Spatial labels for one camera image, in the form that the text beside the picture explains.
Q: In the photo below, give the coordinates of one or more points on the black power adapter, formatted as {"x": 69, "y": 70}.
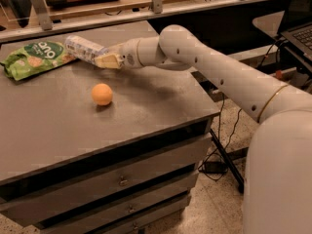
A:
{"x": 214, "y": 168}

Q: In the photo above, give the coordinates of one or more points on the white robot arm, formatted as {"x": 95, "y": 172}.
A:
{"x": 278, "y": 176}

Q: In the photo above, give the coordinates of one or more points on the green rice chip bag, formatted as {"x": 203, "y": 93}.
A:
{"x": 35, "y": 58}

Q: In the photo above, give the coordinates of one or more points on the black laptop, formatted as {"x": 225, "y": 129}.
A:
{"x": 296, "y": 26}

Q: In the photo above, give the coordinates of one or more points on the metal railing frame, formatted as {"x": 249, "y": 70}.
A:
{"x": 45, "y": 20}

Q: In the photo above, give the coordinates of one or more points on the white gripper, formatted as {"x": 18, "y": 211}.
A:
{"x": 129, "y": 54}

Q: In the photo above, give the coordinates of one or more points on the grey drawer cabinet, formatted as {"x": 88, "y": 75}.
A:
{"x": 70, "y": 166}

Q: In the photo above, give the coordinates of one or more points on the clear blue plastic bottle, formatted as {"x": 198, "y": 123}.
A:
{"x": 84, "y": 49}

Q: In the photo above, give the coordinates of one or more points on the orange ball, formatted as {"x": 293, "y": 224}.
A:
{"x": 102, "y": 94}

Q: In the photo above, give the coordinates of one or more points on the black metal table frame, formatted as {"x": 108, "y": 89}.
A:
{"x": 229, "y": 158}

